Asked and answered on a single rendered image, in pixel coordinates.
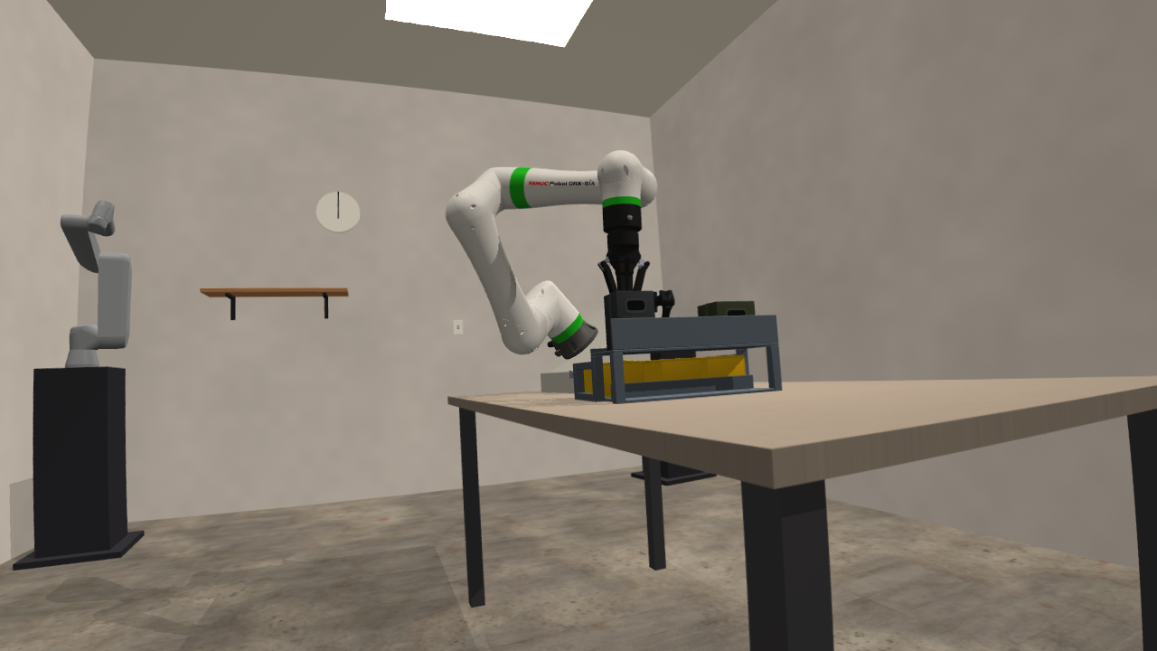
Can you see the yellow bin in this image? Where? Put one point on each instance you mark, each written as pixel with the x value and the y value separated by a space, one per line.
pixel 633 372
pixel 672 369
pixel 719 366

